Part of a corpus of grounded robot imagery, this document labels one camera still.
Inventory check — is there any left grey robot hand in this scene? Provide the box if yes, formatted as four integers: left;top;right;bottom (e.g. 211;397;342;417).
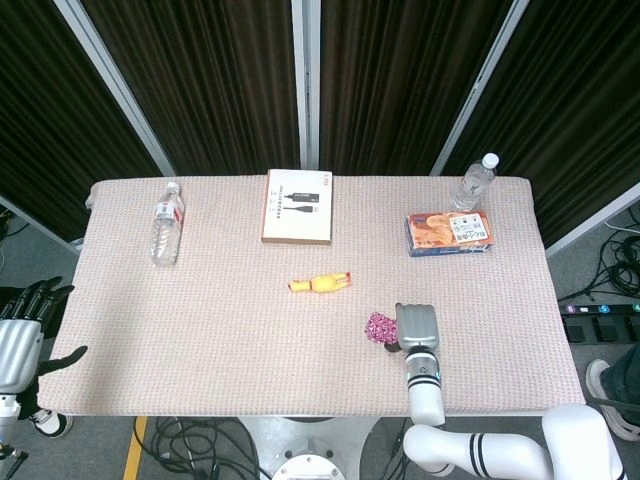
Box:
0;276;89;394

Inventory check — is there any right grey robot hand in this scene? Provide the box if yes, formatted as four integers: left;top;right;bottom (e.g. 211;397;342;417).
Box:
383;302;441;354

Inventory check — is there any black trouser leg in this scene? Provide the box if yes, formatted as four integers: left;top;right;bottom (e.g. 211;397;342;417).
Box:
19;372;44;416

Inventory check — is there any black and white sneaker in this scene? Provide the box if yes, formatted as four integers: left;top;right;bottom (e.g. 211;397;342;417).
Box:
27;407;74;440

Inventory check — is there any orange and blue snack box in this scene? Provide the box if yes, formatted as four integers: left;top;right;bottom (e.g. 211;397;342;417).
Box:
403;210;496;258

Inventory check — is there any yellow rubber chicken toy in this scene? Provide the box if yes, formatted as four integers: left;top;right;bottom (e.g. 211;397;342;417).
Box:
287;271;353;295

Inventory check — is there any white-cap clear water bottle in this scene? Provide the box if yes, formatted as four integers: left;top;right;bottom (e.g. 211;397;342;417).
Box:
448;152;500;212

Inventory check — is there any red-label clear water bottle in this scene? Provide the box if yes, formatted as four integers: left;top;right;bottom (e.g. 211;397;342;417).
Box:
150;181;186;267

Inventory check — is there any pink woven table cloth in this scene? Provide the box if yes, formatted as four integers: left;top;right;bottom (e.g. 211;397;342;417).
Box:
37;174;587;417

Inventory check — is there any dark jeans leg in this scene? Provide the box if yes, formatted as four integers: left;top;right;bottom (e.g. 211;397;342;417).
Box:
599;344;640;401

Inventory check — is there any dark curtain panel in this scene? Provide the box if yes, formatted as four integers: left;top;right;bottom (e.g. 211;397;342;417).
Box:
439;0;640;249
0;0;166;241
82;0;301;177
319;0;516;177

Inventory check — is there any black floor cable bundle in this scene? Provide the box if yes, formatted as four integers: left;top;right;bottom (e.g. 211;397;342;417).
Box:
133;415;261;480
377;417;416;480
574;207;640;304

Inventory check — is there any aluminium partition base rail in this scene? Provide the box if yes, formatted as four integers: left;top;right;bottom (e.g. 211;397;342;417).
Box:
0;194;84;256
544;182;640;259

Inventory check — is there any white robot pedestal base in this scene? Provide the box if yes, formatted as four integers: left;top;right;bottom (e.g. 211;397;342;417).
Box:
238;415;377;480

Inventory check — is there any white cable product box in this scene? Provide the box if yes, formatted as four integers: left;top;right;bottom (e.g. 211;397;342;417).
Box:
260;168;334;246

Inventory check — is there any aluminium partition post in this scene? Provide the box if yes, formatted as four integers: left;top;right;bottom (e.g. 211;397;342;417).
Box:
291;0;321;169
53;0;176;177
429;0;531;176

